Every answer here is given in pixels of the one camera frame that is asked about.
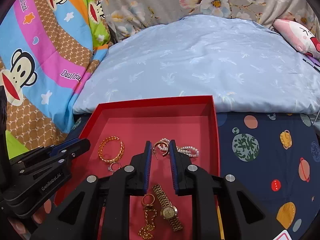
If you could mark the gold hoop earring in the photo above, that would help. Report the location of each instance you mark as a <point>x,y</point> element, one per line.
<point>162,146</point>

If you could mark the person's left hand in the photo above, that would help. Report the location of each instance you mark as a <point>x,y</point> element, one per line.
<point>38,217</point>

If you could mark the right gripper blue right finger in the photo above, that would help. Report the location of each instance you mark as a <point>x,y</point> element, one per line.
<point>173,164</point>

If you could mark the light blue pillow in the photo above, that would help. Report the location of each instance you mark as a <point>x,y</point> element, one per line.
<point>244,66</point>

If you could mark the grey floral bedsheet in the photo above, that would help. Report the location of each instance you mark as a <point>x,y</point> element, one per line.
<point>127,17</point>

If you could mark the pink cartoon plush pillow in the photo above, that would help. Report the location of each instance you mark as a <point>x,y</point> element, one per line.
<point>298,36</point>

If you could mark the navy planet pattern bedsheet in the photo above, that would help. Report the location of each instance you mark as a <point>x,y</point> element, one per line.
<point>275,156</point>

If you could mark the colourful monkey cartoon blanket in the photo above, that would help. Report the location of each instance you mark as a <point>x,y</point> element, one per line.
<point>49,49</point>

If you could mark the red jewelry tray box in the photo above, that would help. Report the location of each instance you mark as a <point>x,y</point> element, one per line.
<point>189,120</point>

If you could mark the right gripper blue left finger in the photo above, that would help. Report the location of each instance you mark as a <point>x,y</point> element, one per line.
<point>147,167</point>

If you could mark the gold wrist watch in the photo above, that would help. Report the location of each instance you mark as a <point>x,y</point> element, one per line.
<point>168,210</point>

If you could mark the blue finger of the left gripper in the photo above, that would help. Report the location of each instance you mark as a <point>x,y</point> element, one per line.
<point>57,148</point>
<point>71,152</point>

